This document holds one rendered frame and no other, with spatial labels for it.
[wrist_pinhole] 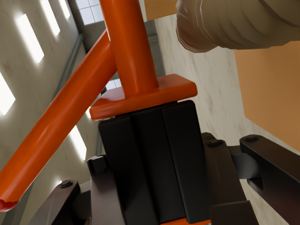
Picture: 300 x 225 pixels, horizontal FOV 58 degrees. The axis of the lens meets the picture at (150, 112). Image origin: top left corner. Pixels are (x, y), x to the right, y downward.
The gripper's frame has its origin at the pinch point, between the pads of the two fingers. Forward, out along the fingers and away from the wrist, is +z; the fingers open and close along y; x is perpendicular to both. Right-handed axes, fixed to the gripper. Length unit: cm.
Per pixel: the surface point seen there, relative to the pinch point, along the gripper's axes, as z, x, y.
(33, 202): 505, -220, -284
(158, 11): 192, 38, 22
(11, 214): 408, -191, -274
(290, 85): 5.6, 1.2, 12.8
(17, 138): 529, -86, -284
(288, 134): 7.2, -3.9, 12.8
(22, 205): 437, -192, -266
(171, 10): 194, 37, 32
